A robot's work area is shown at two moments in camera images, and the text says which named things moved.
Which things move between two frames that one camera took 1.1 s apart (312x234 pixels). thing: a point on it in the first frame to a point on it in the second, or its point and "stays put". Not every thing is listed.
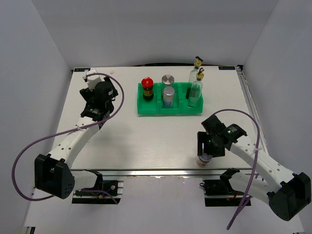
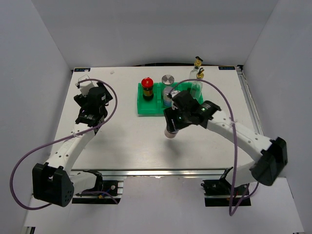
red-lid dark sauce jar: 147,85 stays put
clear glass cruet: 196,89 stays put
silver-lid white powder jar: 167,79 stays put
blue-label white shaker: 168,94 stays put
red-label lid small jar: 203,160 to 170,135
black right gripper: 202,138 to 170,114
